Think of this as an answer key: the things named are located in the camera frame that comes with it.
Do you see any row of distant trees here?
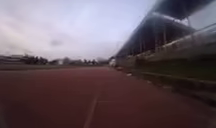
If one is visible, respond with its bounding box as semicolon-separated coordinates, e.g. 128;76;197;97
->
0;54;110;66

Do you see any roofed grandstand building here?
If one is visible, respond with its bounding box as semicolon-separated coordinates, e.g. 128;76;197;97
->
109;0;216;84

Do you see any red running track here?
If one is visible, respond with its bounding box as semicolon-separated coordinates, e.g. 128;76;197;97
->
0;65;216;128

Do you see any grass field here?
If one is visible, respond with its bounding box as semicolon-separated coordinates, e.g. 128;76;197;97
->
0;63;109;71

